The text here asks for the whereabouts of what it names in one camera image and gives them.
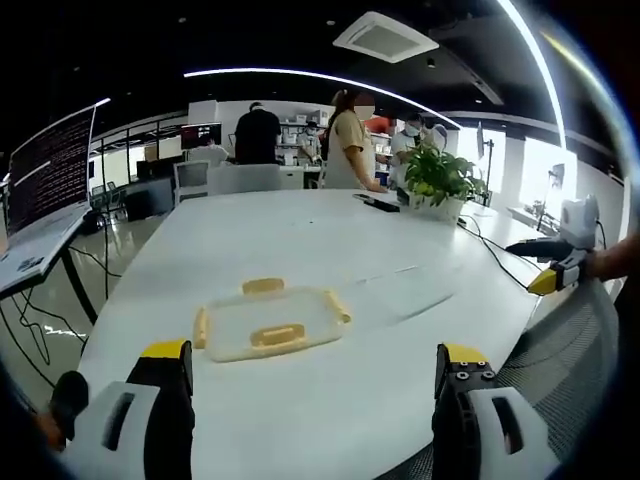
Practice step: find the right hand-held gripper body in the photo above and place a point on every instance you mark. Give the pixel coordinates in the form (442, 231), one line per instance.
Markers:
(577, 220)

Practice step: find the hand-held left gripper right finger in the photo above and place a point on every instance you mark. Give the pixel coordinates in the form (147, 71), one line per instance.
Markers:
(465, 430)

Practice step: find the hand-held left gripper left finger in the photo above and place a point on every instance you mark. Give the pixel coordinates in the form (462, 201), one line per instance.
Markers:
(145, 430)

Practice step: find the clear lid with yellow buckles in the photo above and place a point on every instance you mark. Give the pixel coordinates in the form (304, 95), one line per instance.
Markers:
(280, 312)

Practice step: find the dark rounded object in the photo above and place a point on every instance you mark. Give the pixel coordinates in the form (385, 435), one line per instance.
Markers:
(70, 400)

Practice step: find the grey mesh chair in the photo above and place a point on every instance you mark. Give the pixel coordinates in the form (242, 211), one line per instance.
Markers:
(565, 360)

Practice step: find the monitor on stand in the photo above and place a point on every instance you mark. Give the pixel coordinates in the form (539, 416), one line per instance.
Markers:
(484, 145)

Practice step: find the potted green plant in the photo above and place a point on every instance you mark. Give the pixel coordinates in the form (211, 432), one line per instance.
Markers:
(440, 175)

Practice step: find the curved ceiling light strip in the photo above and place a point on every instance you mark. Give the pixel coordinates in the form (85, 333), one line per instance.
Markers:
(542, 65)
(320, 79)

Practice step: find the black flat device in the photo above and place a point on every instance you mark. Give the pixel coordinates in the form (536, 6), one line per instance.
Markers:
(376, 201)

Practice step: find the white side desk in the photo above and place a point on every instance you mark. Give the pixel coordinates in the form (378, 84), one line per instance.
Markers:
(35, 250)

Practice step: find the white mesh office chair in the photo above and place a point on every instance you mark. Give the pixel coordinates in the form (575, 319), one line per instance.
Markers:
(192, 177)

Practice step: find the ceiling air conditioner vent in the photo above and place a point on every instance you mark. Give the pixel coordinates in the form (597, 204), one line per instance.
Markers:
(385, 36)

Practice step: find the large dark monitor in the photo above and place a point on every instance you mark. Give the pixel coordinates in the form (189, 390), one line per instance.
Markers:
(50, 165)

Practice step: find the dark background screen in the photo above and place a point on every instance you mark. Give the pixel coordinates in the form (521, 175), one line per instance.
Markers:
(201, 136)

